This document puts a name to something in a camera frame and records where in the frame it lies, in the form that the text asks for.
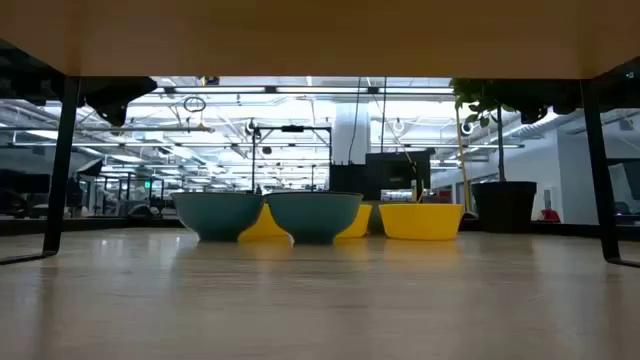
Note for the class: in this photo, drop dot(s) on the raised wooden shelf board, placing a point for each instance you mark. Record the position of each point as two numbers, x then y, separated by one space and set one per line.
320 35

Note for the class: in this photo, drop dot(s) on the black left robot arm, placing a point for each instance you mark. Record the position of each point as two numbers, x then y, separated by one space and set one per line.
25 75

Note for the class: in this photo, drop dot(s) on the green plant in black pot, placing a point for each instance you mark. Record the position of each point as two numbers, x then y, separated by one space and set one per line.
504 205

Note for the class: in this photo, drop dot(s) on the black aluminium table frame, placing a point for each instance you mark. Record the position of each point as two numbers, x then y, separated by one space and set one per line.
100 226

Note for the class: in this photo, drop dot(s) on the red bin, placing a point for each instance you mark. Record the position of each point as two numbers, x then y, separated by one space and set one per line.
550 216

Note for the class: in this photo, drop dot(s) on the teal bowl with patterned inside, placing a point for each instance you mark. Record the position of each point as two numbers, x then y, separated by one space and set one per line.
217 215
313 217

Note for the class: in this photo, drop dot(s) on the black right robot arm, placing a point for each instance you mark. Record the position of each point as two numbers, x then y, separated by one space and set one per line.
617 92

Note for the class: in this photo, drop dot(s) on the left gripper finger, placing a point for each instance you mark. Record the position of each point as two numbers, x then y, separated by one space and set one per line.
137 90

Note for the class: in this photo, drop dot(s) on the long ceiling light strip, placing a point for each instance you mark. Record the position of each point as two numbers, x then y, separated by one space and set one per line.
320 90

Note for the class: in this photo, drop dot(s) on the black metal shelf leg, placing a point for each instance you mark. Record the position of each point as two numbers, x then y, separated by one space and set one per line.
62 165
597 175

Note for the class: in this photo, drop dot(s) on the large black monitor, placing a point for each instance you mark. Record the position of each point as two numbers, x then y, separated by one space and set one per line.
397 170

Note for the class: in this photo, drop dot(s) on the yellow plastic plate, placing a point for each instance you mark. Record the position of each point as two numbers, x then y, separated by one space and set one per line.
421 220

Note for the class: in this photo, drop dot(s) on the small yellow plate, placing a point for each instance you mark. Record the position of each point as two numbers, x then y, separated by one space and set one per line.
357 220

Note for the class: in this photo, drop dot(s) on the small black monitor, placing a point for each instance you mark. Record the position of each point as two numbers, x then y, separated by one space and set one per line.
345 177

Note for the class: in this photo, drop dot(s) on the black metal gantry frame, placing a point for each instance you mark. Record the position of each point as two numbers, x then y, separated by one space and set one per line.
292 128

